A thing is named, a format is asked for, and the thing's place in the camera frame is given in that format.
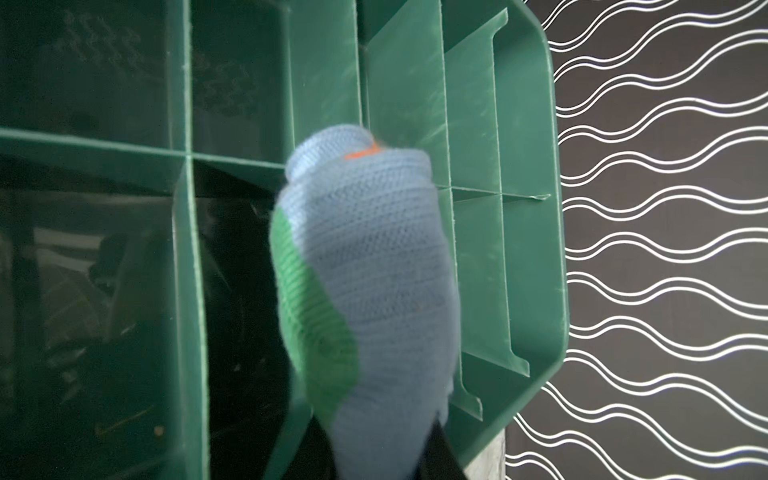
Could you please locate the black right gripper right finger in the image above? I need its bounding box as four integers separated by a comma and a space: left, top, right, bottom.
415, 420, 467, 480

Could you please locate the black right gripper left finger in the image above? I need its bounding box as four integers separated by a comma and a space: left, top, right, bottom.
282, 419, 337, 480

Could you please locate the blue orange striped sock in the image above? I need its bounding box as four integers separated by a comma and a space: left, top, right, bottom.
269, 124, 461, 479

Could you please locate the green divided plastic tray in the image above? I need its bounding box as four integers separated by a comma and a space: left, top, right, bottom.
1, 1, 569, 479

